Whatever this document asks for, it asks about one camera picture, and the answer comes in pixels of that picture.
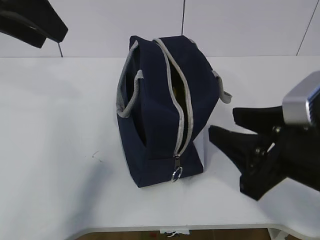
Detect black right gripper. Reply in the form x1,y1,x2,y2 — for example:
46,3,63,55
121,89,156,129
208,106,320,201

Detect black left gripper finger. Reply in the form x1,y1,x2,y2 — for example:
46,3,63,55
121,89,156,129
33,0,68,43
0,11,47,49

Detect navy blue lunch bag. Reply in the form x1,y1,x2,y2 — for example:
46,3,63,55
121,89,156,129
116,35,232,188

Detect yellow pear-shaped fruit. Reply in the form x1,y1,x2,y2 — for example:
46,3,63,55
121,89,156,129
172,86,185,98

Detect white paper scrap under table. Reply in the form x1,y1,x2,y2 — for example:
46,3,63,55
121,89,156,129
159,230,190,238

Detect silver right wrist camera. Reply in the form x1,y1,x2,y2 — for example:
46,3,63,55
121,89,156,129
282,71,320,126

